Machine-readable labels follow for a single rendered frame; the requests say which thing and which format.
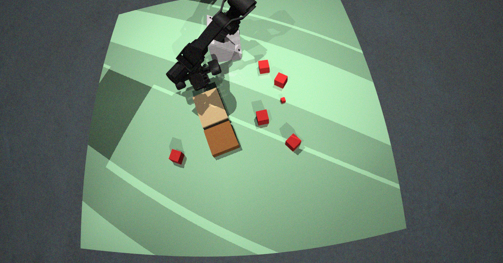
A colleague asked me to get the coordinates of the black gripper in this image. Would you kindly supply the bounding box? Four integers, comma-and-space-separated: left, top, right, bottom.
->
175, 59, 222, 90

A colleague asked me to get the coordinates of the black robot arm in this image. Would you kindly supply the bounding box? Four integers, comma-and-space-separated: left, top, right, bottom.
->
166, 0, 257, 91

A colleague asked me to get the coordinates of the brown wooden board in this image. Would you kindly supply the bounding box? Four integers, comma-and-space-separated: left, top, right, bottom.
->
193, 88, 229, 130

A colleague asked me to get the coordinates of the orange square block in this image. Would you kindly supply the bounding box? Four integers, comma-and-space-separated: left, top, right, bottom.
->
204, 121, 240, 157

